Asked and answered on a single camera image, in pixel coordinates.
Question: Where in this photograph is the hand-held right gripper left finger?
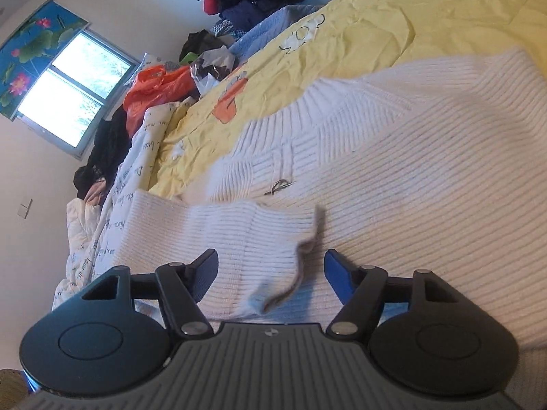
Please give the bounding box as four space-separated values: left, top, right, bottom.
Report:
79 248 219 337

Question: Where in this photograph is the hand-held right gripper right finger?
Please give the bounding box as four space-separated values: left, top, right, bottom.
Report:
324 249 460 337

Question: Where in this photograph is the window with grey frame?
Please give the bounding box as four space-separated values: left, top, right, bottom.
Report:
17 30 142 161

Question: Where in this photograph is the clear plastic bag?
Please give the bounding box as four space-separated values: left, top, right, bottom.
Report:
190 49 240 95

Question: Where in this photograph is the yellow cartoon print bedsheet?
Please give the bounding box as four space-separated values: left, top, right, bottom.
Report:
147 0 547 201

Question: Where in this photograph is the light blue knit blanket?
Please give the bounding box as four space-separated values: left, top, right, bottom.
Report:
228 4 325 58

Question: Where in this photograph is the orange plastic bag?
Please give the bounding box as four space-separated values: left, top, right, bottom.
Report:
123 65 201 135

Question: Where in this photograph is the dark blue clothing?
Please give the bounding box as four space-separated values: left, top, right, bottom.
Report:
218 0 310 24

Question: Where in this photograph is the lotus print roller blind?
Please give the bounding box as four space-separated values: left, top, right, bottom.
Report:
0 0 91 120

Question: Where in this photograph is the black clothing pile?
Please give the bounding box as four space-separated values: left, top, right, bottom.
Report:
72 109 134 201

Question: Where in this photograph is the white quilt with script print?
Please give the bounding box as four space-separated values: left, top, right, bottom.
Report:
51 100 193 312

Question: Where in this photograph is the small metal pin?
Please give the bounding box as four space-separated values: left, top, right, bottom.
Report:
264 179 296 196

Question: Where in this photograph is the black garment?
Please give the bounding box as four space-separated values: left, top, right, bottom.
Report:
178 30 225 63

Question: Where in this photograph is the white ribbed knit sweater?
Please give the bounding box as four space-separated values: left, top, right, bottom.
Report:
92 48 547 355

